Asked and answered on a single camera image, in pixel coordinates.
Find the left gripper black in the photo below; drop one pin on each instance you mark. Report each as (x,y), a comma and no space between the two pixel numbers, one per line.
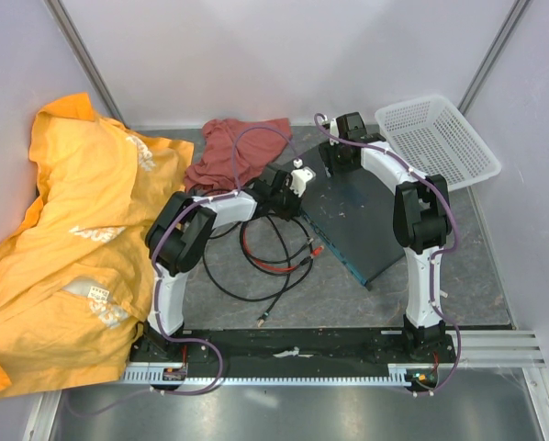
(293,210)

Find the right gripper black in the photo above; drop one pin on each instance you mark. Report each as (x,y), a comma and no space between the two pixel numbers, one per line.
(329,153)

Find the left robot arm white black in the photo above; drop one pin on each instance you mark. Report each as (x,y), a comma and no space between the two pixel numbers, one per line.
(178,237)

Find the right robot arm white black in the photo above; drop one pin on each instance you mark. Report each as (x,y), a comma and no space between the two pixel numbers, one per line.
(420,222)

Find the red cloth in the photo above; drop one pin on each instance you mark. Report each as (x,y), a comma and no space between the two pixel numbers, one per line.
(236,147)

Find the white plastic basket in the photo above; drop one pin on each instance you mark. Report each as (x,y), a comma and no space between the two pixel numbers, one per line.
(431,134)

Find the orange cloth bag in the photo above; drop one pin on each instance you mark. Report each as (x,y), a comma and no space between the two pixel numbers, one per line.
(75,276)

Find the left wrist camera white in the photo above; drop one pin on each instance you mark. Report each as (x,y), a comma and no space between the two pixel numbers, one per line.
(300,178)

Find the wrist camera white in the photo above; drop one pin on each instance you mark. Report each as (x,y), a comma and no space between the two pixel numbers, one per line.
(334,134)
(300,178)

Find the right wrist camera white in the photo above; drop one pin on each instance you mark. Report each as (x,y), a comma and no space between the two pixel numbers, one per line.
(334,134)

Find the dark network switch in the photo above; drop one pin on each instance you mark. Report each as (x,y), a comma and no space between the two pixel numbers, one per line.
(352,214)

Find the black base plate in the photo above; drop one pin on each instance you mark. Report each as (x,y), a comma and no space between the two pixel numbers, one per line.
(288,352)

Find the white cable duct rail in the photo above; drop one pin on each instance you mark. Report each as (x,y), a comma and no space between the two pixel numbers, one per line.
(158,374)

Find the aluminium frame rail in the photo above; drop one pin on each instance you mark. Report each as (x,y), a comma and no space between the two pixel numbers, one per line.
(500,349)

